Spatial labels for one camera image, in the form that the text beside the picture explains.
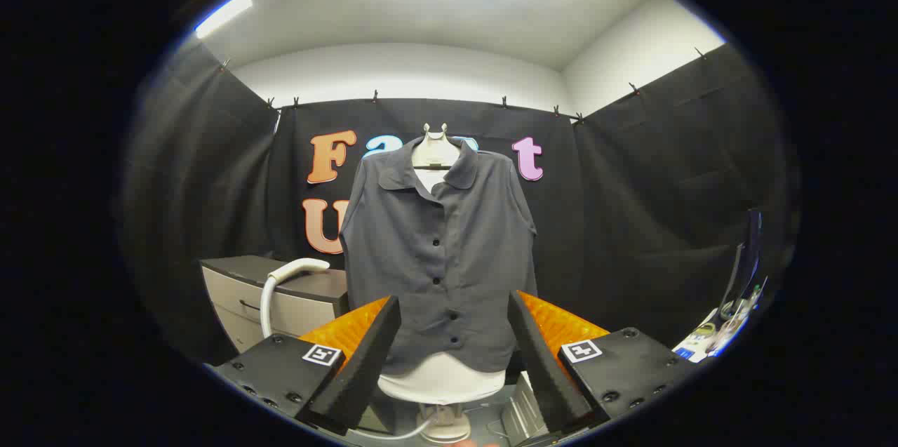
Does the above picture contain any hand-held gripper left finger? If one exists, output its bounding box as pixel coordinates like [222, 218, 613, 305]
[210, 295, 402, 436]

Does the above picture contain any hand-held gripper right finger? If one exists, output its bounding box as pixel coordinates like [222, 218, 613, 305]
[507, 291, 697, 435]

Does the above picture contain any white garment steamer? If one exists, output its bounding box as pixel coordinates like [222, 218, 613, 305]
[267, 258, 331, 286]

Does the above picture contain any grey button shirt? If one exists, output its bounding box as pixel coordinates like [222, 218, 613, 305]
[339, 136, 540, 375]

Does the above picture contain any white mannequin torso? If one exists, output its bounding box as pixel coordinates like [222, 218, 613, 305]
[377, 123, 507, 406]

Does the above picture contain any grey drawer cabinet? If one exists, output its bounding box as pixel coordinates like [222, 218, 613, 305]
[200, 255, 350, 354]

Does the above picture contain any mannequin stand base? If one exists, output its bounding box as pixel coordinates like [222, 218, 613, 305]
[418, 403, 473, 444]

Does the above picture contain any white power strip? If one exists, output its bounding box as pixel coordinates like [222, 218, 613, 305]
[672, 305, 753, 363]

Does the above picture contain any ceiling light strip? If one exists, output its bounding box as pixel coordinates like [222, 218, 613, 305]
[194, 0, 254, 39]

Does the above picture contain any white steamer hose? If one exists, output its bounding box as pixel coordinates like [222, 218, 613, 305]
[260, 276, 281, 340]

